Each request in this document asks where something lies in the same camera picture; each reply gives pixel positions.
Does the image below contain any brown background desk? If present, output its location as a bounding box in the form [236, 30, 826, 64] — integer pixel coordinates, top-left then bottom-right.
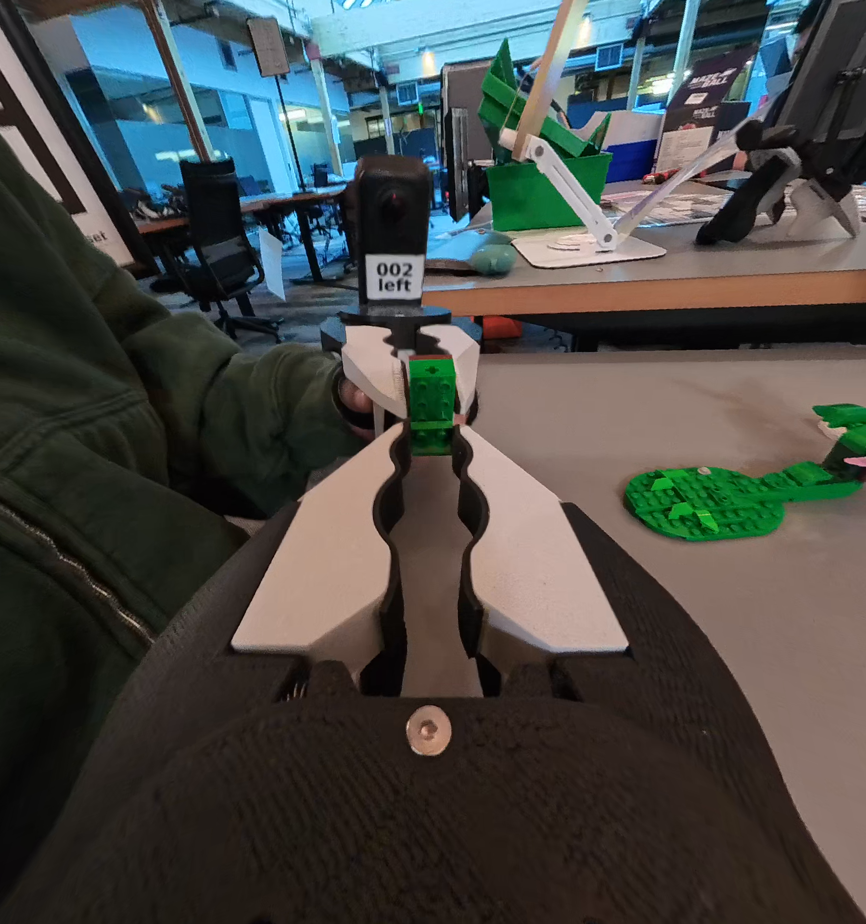
[133, 184, 355, 286]

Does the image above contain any black and grey gripper tool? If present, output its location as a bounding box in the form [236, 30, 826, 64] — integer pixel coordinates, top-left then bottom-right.
[695, 117, 863, 248]

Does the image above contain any person's green jacket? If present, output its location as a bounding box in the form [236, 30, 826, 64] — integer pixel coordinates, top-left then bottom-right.
[0, 108, 261, 924]

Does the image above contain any dark computer monitor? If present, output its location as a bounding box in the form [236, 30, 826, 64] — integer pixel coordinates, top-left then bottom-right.
[442, 108, 488, 221]

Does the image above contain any green plastic bin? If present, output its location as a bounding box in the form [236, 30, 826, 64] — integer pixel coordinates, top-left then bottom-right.
[478, 36, 613, 160]
[485, 152, 614, 232]

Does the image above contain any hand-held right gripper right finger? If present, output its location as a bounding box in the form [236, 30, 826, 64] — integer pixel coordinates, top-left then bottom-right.
[451, 426, 632, 659]

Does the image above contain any person's left hand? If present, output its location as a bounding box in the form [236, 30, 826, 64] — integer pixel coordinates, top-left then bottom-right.
[339, 381, 378, 443]

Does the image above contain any white paper tag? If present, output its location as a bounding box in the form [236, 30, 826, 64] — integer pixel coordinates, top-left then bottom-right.
[258, 227, 287, 303]

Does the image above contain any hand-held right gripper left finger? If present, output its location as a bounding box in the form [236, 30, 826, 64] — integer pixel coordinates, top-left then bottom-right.
[229, 424, 412, 655]

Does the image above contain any green lego brick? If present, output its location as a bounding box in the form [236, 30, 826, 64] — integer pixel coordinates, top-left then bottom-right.
[408, 421, 454, 458]
[409, 359, 458, 425]

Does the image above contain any sign on pole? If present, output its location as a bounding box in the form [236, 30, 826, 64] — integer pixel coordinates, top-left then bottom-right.
[247, 16, 293, 79]

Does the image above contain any black office chair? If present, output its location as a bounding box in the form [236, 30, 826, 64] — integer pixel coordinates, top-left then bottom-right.
[177, 155, 286, 340]

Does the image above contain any tan wooden board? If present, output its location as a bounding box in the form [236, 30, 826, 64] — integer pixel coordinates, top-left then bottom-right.
[511, 0, 593, 156]

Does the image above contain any teal rounded object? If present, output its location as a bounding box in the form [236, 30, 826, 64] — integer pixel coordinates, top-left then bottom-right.
[469, 230, 518, 275]

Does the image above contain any dark printed banner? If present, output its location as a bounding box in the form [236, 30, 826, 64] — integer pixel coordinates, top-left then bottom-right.
[657, 47, 757, 174]

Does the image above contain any green lego plant model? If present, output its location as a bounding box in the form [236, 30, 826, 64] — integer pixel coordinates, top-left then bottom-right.
[624, 403, 866, 541]

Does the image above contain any person's left forearm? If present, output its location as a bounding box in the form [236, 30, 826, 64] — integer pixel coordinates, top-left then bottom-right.
[188, 343, 365, 517]

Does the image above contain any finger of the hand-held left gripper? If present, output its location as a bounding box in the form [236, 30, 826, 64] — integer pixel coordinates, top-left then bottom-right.
[341, 328, 414, 438]
[422, 326, 482, 427]

